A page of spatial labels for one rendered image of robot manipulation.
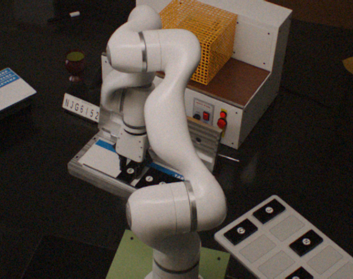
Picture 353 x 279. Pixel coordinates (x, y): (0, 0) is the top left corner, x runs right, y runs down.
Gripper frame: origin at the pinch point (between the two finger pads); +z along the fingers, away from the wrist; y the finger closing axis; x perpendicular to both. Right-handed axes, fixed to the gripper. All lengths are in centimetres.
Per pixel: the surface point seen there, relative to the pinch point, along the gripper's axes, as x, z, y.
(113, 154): 4.6, 1.7, -9.4
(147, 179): -0.4, 1.5, 6.6
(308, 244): 3, 2, 61
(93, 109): 16.6, -3.6, -25.9
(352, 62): 97, -16, 42
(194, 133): 11.3, -14.2, 15.1
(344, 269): 1, 4, 74
